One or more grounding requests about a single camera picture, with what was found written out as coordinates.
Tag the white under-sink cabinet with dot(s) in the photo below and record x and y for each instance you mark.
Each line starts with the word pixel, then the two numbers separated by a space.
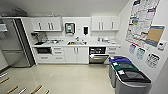
pixel 76 55

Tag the white drawer unit beside microwave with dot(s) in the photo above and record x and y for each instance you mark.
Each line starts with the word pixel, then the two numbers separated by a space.
pixel 58 55

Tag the stainless steel dishwasher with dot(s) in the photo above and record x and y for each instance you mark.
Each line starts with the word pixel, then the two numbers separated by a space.
pixel 98 56

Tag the white three-door wall cabinet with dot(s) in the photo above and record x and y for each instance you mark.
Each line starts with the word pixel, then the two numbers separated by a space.
pixel 106 23

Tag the black built-in microwave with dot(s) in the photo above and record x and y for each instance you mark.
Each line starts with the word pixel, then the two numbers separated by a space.
pixel 44 50

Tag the white wall thermostat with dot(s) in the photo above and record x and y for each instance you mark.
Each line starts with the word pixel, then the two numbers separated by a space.
pixel 162 45

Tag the stack of white dishes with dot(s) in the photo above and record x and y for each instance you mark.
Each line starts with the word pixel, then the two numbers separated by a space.
pixel 105 39

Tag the blue bottle on cabinet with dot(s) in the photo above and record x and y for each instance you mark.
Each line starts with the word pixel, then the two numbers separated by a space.
pixel 52 15

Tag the white two-door wall cabinet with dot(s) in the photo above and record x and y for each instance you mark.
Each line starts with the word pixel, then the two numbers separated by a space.
pixel 46 24

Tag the stainless steel refrigerator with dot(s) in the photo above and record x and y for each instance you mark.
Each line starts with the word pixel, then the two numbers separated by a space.
pixel 15 43

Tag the white drawer unit beside dishwasher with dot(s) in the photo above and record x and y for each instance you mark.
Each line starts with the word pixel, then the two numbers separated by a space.
pixel 113 50

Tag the chrome faucet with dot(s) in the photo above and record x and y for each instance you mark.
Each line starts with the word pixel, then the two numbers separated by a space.
pixel 77 39

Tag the green-lid waste bin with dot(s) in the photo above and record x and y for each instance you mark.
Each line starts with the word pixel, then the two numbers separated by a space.
pixel 125 66

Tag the white printed wall sheet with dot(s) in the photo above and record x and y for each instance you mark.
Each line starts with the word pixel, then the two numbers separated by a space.
pixel 153 60

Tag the dish rack with dishes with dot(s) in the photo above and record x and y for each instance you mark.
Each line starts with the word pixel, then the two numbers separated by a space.
pixel 54 41

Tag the wall notice poster board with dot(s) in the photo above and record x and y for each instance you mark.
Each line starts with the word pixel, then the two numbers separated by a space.
pixel 143 20

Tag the grey waste bin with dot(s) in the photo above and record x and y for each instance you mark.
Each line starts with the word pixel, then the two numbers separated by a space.
pixel 133 83

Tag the dish soap bottle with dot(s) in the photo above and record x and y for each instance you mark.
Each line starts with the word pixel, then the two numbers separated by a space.
pixel 99 39

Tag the black wall soap dispenser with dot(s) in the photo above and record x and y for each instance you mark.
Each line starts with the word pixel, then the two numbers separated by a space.
pixel 86 30

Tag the white paper on refrigerator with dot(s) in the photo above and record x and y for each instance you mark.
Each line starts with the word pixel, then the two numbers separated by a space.
pixel 3 28

